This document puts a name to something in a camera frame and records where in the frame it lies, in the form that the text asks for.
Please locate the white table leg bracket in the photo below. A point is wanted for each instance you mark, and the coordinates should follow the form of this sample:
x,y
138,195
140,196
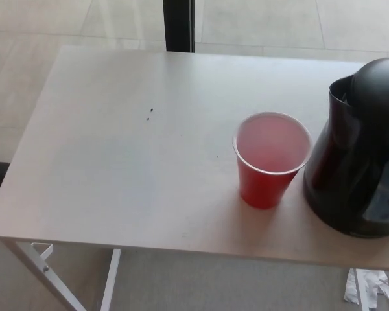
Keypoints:
x,y
40,250

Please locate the white paper strip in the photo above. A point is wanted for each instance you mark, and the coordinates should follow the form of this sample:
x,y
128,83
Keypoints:
x,y
350,286

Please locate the white slanted table leg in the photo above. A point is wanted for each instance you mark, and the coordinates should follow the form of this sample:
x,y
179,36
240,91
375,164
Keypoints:
x,y
48,279

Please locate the crumpled white paper scrap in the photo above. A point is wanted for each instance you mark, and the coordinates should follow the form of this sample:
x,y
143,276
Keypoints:
x,y
379,288

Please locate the white straight table leg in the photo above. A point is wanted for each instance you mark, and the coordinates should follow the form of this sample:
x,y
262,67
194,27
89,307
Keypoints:
x,y
361,291
109,282

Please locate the black electric kettle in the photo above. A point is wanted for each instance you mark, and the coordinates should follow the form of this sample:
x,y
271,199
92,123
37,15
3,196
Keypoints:
x,y
353,155

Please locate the black vertical window post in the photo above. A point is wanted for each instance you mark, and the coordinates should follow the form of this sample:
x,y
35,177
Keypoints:
x,y
179,26

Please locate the red plastic cup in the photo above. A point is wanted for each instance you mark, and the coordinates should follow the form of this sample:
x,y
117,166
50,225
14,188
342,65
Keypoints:
x,y
262,188

